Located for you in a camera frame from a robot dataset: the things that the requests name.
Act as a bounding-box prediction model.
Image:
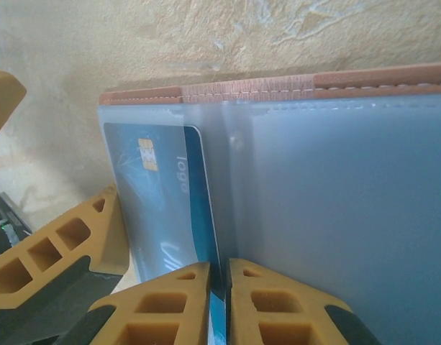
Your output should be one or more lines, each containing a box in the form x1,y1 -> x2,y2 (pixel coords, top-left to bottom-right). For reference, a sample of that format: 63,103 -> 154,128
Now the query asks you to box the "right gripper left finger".
67,261 -> 211,345

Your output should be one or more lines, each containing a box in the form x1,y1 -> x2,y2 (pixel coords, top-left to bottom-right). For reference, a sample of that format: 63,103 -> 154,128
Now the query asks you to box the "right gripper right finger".
227,257 -> 383,345

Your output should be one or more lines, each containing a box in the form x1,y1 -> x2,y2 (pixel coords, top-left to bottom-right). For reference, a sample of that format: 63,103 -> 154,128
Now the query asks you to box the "blue chip credit card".
103,121 -> 229,345

